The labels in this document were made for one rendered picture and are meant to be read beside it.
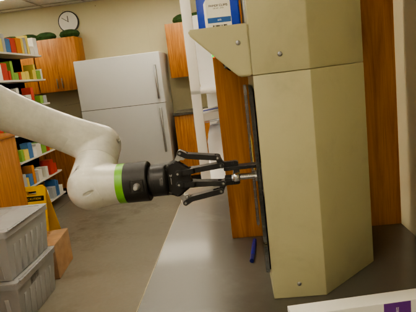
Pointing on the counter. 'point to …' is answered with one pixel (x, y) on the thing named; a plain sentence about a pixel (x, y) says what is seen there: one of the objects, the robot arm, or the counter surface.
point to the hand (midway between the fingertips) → (239, 171)
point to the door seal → (260, 166)
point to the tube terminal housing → (311, 140)
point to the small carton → (217, 13)
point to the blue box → (230, 10)
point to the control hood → (227, 46)
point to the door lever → (242, 176)
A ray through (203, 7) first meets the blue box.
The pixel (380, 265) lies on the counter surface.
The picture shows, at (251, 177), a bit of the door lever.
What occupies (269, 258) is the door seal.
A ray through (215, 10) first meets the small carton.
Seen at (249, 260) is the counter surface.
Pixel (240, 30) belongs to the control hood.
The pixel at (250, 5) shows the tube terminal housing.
